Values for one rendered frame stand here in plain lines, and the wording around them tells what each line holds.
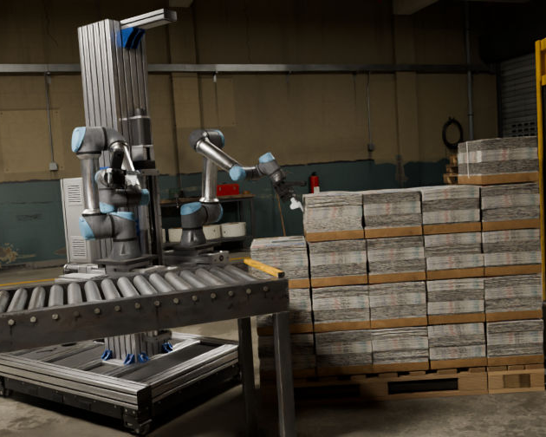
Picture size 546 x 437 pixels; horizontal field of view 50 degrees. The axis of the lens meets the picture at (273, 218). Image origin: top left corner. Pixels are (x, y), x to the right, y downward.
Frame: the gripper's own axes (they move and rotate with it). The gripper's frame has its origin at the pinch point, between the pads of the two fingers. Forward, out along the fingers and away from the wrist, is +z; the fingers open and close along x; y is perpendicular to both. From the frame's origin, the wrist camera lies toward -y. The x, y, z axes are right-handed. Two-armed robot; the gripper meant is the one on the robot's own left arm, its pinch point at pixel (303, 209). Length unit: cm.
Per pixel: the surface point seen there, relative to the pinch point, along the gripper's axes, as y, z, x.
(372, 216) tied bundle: -26.7, 20.2, 17.9
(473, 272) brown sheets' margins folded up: -54, 72, 18
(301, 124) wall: -76, -74, -700
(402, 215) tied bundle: -40, 28, 18
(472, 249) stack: -60, 62, 17
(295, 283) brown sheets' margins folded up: 24.0, 27.9, 18.4
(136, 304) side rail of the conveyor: 65, -12, 118
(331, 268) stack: 4.4, 31.2, 18.0
